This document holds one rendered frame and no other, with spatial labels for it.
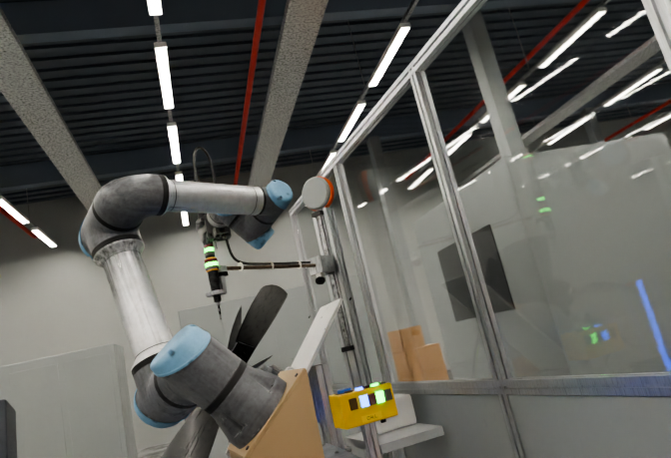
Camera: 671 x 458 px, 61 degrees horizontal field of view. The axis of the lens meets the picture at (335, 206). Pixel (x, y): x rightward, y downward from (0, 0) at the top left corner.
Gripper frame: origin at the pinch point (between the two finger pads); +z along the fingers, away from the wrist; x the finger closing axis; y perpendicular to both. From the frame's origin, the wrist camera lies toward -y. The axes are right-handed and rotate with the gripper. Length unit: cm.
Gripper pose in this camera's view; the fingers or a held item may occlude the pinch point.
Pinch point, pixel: (211, 227)
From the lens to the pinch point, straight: 192.0
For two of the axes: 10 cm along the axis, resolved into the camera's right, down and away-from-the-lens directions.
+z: -3.1, 2.9, 9.0
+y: 2.2, 9.5, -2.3
